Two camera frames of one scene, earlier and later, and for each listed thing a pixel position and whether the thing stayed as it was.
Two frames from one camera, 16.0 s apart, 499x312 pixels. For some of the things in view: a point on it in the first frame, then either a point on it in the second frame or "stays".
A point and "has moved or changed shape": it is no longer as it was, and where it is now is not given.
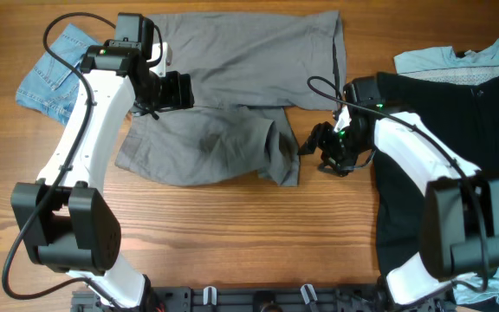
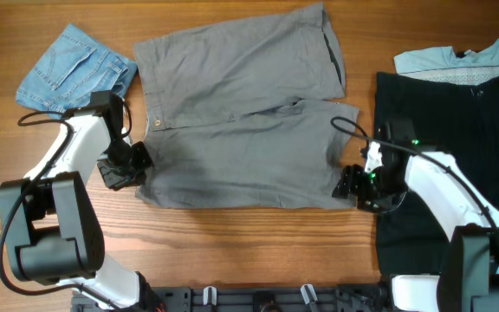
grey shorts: x=248 y=69 has moved or changed shape
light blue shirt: x=441 y=64 stays
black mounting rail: x=262 y=299 stays
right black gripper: x=320 y=135 → x=351 y=179
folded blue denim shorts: x=50 y=87 stays
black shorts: x=480 y=115 stays
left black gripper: x=179 y=92 → x=138 y=176
